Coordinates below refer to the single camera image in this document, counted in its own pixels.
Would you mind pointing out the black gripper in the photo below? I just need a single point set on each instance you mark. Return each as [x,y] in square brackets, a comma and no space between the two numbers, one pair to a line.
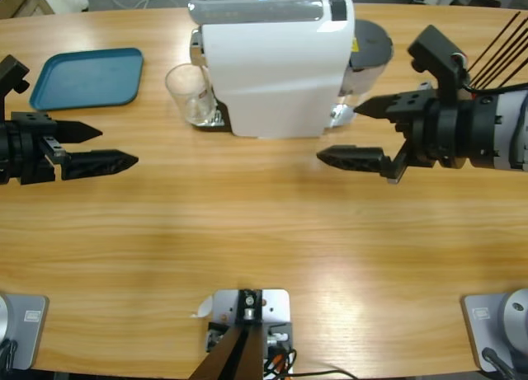
[453,132]
[24,149]

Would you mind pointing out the white capsule coffee machine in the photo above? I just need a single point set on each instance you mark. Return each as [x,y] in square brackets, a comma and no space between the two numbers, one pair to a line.
[272,87]

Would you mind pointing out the clear glass cup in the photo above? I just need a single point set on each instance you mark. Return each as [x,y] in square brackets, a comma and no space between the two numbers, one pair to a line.
[198,116]

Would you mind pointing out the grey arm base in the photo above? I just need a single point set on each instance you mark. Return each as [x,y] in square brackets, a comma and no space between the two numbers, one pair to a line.
[482,326]
[29,330]

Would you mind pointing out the blue plastic tray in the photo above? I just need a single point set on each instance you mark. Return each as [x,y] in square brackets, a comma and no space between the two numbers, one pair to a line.
[86,79]

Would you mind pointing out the white mounting block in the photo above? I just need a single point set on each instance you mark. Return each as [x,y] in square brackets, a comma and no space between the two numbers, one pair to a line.
[272,306]

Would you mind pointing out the white paper tag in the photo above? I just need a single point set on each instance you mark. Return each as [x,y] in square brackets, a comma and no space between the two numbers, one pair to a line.
[204,308]

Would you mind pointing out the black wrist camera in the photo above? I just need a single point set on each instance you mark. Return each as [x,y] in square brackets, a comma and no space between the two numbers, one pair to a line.
[433,50]
[12,73]

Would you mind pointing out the dark camera post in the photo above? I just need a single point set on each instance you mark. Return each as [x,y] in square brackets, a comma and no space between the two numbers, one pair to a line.
[235,355]

